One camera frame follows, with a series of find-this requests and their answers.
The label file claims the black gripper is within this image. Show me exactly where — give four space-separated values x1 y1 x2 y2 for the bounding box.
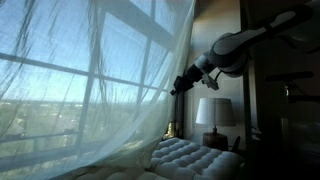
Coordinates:
169 64 203 97

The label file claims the white sheer curtain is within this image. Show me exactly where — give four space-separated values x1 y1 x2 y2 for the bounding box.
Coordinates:
0 0 198 180

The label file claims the gold figurine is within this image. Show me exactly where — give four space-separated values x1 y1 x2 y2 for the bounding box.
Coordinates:
162 121 180 141

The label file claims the white shade table lamp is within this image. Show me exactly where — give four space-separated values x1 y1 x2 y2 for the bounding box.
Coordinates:
195 97 237 152

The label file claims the dark curved object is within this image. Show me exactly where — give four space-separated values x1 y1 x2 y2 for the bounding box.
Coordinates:
229 135 242 155

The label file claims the dark balcony railing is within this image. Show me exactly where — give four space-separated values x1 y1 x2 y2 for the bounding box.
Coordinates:
0 129 80 162

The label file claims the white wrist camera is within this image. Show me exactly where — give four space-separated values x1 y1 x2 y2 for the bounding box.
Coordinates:
200 73 221 91

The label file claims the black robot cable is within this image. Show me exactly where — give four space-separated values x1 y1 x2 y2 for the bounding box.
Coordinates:
214 69 224 82

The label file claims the dark vertical post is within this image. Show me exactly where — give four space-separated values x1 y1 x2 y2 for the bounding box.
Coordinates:
241 73 255 153

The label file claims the dark window frame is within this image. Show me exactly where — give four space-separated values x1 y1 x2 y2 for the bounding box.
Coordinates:
0 0 188 174

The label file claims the dark bar camera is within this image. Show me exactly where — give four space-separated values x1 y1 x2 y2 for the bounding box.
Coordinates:
265 70 315 83

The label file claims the dark camera stand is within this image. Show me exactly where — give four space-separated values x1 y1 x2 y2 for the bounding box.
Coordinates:
281 81 320 105

